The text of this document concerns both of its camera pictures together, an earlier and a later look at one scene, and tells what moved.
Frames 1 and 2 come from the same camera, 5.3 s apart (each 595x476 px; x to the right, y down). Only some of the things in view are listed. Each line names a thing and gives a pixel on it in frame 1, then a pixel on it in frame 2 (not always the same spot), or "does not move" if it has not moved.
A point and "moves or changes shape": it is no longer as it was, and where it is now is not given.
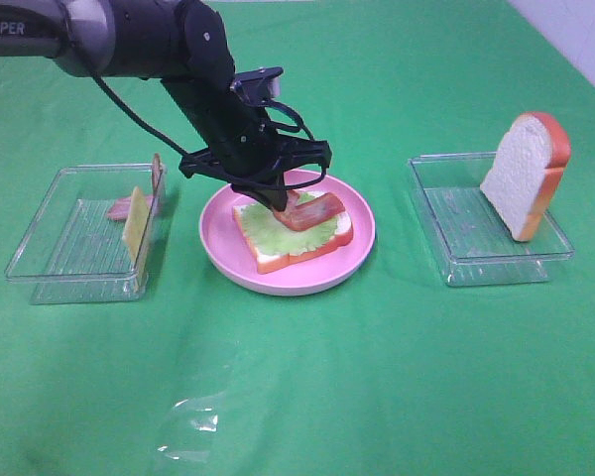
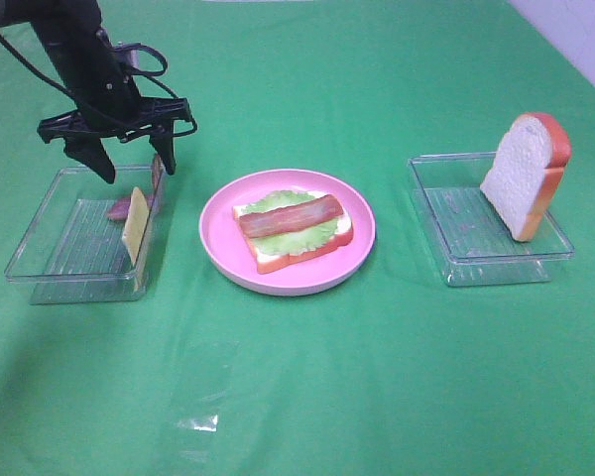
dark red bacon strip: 297,216 moves or changes shape
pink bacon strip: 119,208 does not move
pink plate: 310,275 does not move
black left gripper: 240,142 to 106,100
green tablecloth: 390,372 does not move
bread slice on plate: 272,263 does not move
